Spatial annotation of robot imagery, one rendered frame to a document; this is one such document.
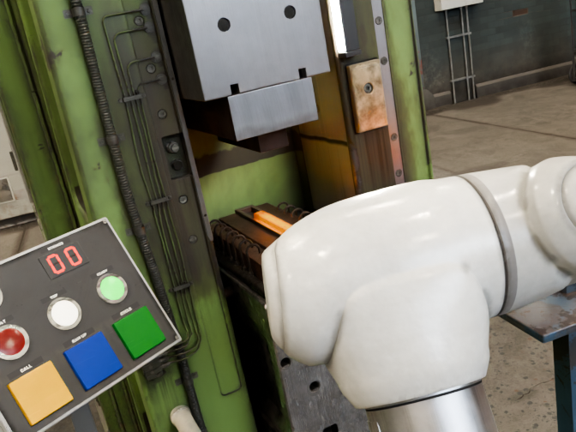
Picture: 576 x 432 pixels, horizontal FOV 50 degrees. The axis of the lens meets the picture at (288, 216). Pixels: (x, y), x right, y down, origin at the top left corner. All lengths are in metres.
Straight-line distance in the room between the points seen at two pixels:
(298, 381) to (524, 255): 1.01
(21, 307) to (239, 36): 0.66
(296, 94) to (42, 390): 0.77
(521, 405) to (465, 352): 2.03
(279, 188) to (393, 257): 1.43
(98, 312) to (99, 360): 0.09
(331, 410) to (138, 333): 0.58
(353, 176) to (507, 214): 1.13
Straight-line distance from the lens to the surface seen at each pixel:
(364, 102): 1.60
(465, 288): 0.51
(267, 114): 1.34
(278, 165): 1.90
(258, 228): 1.63
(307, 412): 1.53
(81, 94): 1.38
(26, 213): 6.82
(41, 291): 1.15
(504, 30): 9.00
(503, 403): 2.54
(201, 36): 1.29
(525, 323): 1.53
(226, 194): 1.85
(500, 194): 0.54
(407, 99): 1.71
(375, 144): 1.65
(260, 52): 1.33
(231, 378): 1.64
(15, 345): 1.11
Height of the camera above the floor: 1.50
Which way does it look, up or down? 18 degrees down
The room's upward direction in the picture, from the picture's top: 11 degrees counter-clockwise
